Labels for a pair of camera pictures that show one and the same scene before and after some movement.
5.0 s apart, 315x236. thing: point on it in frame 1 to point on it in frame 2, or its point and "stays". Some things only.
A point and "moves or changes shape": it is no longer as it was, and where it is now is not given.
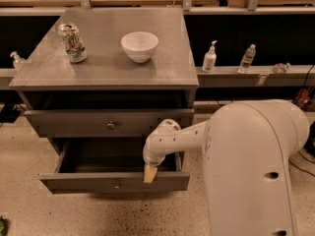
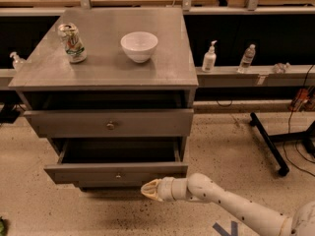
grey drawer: (102, 164) moves or changes shape
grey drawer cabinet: (97, 80) stays
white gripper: (155, 156) to (167, 189)
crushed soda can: (69, 34) stays
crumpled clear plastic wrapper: (281, 68) stays
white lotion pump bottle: (210, 59) stays
